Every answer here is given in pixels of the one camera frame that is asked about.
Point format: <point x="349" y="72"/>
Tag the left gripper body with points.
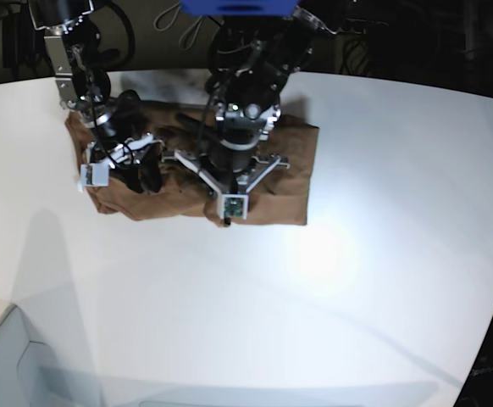
<point x="221" y="170"/>

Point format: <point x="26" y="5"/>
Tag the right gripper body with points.
<point x="121" y="142"/>

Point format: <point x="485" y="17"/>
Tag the brown t-shirt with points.
<point x="279" y="199"/>

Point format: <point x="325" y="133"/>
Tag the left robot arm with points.
<point x="253" y="60"/>

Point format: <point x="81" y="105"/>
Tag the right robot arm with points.
<point x="72" y="44"/>

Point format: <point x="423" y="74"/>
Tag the blue box at top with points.
<point x="239" y="7"/>

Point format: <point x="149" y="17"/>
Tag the white bin at corner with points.
<point x="32" y="374"/>

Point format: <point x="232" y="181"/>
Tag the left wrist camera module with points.
<point x="232" y="206"/>

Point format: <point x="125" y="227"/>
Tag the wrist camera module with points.
<point x="232" y="206"/>
<point x="94" y="175"/>

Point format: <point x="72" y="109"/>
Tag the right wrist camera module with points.
<point x="94" y="175"/>

